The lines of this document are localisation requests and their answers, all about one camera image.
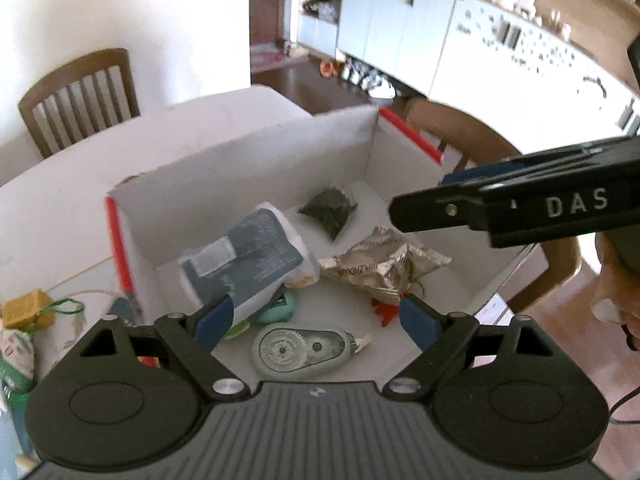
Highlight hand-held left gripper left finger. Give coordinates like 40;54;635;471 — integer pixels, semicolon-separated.
75;292;249;401

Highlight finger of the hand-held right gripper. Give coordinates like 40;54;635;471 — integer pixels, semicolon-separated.
439;136;640;188
389;180;494;234

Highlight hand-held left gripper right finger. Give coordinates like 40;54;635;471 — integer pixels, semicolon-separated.
382;292;568;403

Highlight red orange toy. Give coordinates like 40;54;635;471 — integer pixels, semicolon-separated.
371;295;403;328

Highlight mint green tape dispenser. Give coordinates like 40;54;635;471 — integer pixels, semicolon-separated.
227;292;296;338

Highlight silver foil packet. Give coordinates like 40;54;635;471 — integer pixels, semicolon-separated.
318;226;452;303

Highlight blue white packet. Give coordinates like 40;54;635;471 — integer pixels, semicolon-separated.
177;202;321;326

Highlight grey correction tape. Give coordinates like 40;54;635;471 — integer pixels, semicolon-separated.
251;324;373;375

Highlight dark green packet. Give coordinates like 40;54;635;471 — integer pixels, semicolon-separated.
297;187;358;240

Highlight red white cardboard box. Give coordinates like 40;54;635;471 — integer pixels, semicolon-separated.
104;105;551;386

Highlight yellow carton box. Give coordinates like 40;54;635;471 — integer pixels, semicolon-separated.
2;290;55;330

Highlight white green cat pouch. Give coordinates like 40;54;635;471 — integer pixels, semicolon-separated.
0;327;41;411

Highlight person's right hand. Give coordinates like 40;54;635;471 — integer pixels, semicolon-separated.
592;232;640;351

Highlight wooden chair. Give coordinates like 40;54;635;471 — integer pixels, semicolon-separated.
18;48;141;158
404;97;583;313

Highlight white cabinet with stickers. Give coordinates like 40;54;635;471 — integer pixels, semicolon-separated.
427;0;640;161

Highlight grey white sneakers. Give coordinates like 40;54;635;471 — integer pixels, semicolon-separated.
342;60;396;98

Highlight white hallway cabinet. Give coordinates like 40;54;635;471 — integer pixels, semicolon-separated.
295;0;458;96

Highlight grey plastic bag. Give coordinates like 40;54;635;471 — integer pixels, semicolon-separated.
302;0;341;23

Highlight patterned entry rug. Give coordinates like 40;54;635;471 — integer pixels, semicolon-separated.
250;42;311;73

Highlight green cord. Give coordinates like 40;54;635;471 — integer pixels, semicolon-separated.
37;297;83;318

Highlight black cable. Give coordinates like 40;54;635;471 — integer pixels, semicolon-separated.
607;322;640;426

